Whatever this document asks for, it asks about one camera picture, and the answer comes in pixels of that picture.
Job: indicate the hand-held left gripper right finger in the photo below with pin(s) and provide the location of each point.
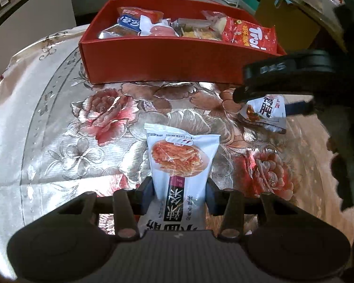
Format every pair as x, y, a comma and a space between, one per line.
214, 196

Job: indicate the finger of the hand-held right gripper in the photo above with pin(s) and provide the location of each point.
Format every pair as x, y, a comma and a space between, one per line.
244, 93
298, 108

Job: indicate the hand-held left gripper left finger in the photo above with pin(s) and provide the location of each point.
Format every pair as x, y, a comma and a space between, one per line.
144, 196

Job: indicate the white packet red picture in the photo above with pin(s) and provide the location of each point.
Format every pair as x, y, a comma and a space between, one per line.
265, 109

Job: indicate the white strip snack packet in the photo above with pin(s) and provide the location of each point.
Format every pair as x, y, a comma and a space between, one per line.
180, 159

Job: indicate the yellow waffle cookie packet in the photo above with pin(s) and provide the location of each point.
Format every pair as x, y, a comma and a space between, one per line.
200, 34

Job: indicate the round bun packet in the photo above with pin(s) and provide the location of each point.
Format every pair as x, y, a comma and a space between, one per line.
219, 23

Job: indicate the red cardboard box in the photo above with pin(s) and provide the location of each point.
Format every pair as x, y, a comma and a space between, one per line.
165, 59

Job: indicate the silver snack packet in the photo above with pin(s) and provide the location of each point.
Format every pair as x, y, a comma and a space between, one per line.
191, 22

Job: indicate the white pink snack packet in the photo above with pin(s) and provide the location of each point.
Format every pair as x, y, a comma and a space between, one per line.
159, 29

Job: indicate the red blue snack packet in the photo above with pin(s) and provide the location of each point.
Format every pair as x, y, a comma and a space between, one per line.
129, 20

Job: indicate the brown bread packet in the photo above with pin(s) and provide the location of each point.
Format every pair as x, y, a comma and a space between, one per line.
112, 32

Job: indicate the brown cardboard box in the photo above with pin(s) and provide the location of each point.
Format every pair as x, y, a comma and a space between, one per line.
292, 23

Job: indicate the floral tablecloth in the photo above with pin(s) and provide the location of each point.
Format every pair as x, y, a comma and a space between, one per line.
76, 123

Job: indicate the grey coffee table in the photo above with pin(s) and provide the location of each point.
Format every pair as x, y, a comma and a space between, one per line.
47, 11

